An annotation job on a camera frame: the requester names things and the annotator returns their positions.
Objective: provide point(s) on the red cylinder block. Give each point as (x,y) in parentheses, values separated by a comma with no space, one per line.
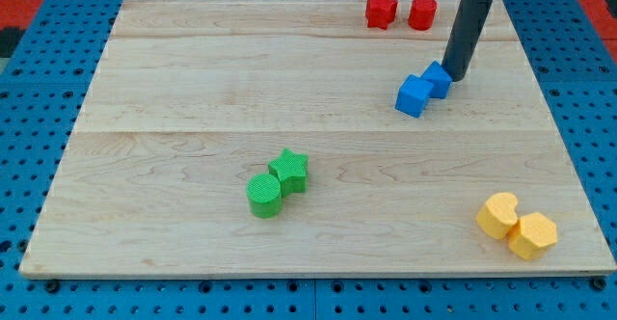
(422,14)

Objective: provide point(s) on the green cylinder block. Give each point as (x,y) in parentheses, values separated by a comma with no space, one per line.
(264,194)

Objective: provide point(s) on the yellow hexagon block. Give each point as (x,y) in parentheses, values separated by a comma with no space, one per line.
(532,236)

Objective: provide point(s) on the light wooden board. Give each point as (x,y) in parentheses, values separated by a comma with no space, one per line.
(193,98)

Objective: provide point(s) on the blue triangle block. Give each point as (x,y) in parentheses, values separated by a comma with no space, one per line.
(439,78)

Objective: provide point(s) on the yellow heart block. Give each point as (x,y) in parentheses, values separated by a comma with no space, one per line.
(497,216)

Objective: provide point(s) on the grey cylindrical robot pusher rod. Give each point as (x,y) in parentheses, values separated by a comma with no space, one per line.
(464,36)

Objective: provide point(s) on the blue cube block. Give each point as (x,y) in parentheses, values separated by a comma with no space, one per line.
(413,96)

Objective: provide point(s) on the green star block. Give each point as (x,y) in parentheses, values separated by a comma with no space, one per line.
(291,169)

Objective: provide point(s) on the red star block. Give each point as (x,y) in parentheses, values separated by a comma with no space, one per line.
(380,13)

